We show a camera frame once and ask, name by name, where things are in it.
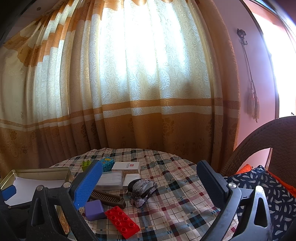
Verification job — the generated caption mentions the white card box red logo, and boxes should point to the white card box red logo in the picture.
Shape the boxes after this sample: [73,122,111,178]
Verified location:
[112,162,140,174]

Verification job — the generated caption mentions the blue toy brick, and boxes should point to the blue toy brick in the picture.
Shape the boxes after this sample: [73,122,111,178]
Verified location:
[100,157,115,172]

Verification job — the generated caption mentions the brown plastic comb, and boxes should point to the brown plastic comb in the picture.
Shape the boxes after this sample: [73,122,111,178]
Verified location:
[90,189,126,209]

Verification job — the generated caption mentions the clear plastic box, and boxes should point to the clear plastic box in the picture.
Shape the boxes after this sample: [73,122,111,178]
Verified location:
[95,171,123,191]

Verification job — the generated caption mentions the red building brick plate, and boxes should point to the red building brick plate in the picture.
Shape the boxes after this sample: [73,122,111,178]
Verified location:
[105,206,140,239]

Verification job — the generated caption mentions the white paper tray liner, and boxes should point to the white paper tray liner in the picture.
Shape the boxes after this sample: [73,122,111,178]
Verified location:
[5,177,65,206]

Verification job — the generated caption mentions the orange cushion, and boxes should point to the orange cushion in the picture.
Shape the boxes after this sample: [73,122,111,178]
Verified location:
[236,164,296,197]

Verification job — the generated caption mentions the green toy brick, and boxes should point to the green toy brick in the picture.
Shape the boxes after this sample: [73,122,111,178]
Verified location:
[80,160,91,172]

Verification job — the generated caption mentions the orange cream patterned curtain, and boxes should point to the orange cream patterned curtain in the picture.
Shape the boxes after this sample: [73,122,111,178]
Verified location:
[1,1,240,176]

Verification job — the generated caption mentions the plaid tablecloth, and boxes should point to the plaid tablecloth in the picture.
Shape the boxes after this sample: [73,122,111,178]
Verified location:
[54,148,219,240]

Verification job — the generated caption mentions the wicker chair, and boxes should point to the wicker chair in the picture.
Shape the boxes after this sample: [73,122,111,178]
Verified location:
[220,116,296,187]

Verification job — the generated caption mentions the navy feather print cushion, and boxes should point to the navy feather print cushion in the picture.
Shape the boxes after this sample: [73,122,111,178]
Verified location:
[226,165,295,240]

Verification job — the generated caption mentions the purple foam block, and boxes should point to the purple foam block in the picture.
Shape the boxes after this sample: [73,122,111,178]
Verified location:
[84,200,106,221]

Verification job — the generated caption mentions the curtain tassel tieback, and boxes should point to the curtain tassel tieback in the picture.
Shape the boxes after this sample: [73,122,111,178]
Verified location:
[237,29,259,123]

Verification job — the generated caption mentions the gold metal tin tray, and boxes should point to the gold metal tin tray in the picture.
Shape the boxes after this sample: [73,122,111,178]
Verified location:
[0,167,72,209]

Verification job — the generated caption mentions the small white box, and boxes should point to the small white box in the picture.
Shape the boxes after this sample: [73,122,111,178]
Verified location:
[122,173,141,188]

